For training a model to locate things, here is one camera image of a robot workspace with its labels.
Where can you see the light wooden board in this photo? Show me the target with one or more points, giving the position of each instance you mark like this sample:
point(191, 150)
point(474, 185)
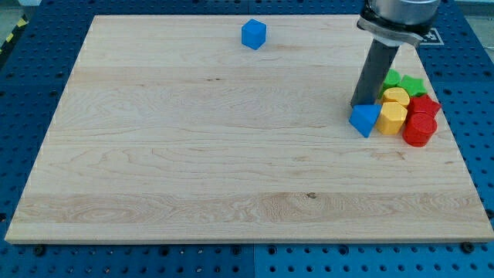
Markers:
point(169, 130)

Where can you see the green round block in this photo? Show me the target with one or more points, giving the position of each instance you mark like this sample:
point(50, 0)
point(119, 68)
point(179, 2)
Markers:
point(392, 79)

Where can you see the blue cube block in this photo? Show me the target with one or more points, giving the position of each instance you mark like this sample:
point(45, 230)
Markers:
point(253, 34)

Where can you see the red star block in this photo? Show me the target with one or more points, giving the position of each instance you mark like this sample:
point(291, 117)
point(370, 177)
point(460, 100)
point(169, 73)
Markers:
point(423, 104)

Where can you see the black white fiducial marker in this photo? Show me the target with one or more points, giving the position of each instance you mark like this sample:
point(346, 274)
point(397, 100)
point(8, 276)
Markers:
point(432, 38)

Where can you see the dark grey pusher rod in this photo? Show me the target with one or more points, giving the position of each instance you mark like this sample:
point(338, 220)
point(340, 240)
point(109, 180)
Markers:
point(376, 67)

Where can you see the yellow rounded block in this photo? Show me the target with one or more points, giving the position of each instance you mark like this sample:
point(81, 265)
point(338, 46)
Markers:
point(396, 94)

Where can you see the red cylinder block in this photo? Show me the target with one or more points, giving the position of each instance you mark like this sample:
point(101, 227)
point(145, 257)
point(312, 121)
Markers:
point(419, 129)

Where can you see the green star block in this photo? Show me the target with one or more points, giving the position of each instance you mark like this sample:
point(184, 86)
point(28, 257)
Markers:
point(415, 87)

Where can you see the blue triangle block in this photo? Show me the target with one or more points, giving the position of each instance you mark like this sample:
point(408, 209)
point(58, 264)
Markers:
point(364, 117)

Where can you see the yellow hexagon block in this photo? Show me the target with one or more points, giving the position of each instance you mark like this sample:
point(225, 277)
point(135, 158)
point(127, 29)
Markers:
point(391, 118)

